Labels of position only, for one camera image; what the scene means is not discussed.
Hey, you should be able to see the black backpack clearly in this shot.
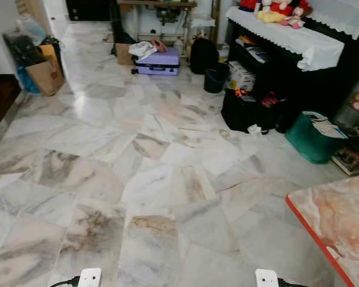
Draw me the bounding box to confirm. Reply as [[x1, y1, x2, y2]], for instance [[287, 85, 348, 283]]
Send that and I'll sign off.
[[190, 37, 220, 75]]

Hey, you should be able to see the white lace piano cover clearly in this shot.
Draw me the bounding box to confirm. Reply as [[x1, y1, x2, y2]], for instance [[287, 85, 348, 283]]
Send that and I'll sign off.
[[226, 7, 345, 72]]

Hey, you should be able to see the wooden sewing table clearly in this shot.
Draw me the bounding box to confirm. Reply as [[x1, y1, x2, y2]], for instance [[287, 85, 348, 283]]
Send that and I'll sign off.
[[117, 0, 199, 44]]

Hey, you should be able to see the black waste bin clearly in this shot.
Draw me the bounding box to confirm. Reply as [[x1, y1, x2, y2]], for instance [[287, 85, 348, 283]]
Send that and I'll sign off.
[[204, 63, 229, 94]]

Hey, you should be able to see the white lace runner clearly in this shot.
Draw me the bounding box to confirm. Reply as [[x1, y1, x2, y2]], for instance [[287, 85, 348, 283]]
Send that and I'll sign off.
[[304, 0, 359, 40]]

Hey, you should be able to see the purple suitcase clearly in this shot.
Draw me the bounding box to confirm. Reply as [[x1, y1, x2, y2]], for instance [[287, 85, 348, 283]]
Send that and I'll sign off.
[[133, 48, 181, 77]]

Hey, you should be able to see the stuffed black bag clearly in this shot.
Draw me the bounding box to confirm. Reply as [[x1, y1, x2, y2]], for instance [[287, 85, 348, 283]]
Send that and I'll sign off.
[[3, 30, 48, 68]]

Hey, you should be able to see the black glass display cabinet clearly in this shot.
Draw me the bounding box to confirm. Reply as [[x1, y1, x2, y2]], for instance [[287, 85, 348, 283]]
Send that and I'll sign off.
[[331, 87, 359, 177]]

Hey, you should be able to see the blue bag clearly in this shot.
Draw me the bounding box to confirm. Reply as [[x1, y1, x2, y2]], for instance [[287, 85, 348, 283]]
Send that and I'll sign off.
[[16, 65, 40, 95]]

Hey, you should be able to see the white cloth bundle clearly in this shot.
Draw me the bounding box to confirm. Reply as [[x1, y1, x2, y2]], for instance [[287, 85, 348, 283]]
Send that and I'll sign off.
[[129, 41, 160, 60]]

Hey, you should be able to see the cardboard box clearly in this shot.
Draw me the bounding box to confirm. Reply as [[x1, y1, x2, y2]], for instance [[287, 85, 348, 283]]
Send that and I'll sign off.
[[115, 43, 136, 66]]

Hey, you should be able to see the white carton box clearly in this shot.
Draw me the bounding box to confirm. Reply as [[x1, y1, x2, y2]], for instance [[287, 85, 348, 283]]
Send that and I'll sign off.
[[229, 61, 256, 91]]

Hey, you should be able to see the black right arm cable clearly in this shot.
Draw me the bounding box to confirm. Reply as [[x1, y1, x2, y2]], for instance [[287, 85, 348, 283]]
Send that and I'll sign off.
[[278, 277, 309, 287]]

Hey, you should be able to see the large red plush doll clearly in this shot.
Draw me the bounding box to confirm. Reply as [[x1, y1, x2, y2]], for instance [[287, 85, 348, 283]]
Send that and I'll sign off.
[[256, 0, 312, 29]]

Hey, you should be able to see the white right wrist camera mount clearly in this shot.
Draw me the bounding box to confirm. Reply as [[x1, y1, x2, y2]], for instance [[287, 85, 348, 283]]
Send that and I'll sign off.
[[255, 269, 279, 287]]

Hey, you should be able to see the green storage basket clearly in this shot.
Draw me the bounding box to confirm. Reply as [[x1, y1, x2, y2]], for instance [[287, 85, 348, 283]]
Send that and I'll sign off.
[[285, 111, 349, 165]]

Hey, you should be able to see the small red plush doll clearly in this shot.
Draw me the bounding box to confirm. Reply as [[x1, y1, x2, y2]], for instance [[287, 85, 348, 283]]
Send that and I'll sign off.
[[238, 0, 259, 13]]

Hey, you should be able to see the black floor bag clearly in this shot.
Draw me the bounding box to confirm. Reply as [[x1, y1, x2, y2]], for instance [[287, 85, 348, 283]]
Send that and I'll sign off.
[[221, 88, 288, 134]]

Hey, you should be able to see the brown paper bag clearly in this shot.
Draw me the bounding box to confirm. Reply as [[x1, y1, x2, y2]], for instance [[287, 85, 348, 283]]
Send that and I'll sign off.
[[26, 57, 65, 97]]

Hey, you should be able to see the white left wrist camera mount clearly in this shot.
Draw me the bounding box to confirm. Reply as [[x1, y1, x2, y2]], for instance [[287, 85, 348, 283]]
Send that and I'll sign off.
[[77, 268, 102, 287]]

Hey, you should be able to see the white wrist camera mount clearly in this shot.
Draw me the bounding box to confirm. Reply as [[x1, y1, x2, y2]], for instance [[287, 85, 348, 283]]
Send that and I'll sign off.
[[77, 268, 102, 287], [255, 269, 279, 287]]

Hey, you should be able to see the marble folding table red edge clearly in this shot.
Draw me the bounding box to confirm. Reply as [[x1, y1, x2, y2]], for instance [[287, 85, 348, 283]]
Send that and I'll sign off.
[[285, 173, 359, 287]]

